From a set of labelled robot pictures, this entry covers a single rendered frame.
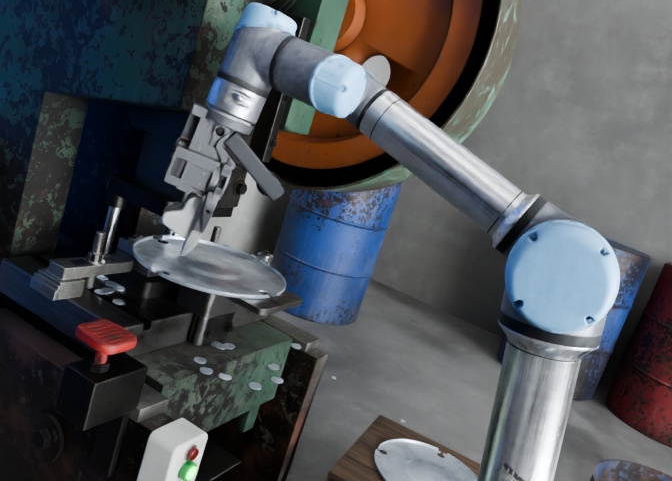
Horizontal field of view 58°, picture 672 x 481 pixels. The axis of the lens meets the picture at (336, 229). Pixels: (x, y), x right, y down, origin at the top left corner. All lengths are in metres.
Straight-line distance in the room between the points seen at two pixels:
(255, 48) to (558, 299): 0.49
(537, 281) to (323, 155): 0.81
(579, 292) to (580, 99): 3.62
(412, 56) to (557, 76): 2.98
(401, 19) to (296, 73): 0.65
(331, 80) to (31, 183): 0.64
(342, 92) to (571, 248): 0.33
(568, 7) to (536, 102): 0.62
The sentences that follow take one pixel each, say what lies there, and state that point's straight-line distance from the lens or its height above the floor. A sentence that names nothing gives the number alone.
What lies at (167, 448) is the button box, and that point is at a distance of 0.92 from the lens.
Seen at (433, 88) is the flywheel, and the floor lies 1.23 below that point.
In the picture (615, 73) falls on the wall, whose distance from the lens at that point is 4.30.
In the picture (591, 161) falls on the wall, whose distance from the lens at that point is 4.23.
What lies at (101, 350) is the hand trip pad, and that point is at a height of 0.75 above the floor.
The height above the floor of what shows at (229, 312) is 0.71.
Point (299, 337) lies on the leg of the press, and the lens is 1.34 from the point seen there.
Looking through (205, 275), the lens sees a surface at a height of 0.78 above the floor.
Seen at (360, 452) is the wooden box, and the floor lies 0.35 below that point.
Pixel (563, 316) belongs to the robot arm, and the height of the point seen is 1.00.
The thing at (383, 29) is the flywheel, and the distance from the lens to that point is 1.44.
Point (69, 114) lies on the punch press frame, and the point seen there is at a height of 0.97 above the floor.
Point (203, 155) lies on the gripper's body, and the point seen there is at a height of 1.01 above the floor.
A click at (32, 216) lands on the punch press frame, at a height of 0.77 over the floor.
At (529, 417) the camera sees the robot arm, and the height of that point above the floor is 0.87.
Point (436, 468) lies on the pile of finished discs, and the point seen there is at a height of 0.36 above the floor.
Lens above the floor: 1.13
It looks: 11 degrees down
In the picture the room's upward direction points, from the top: 18 degrees clockwise
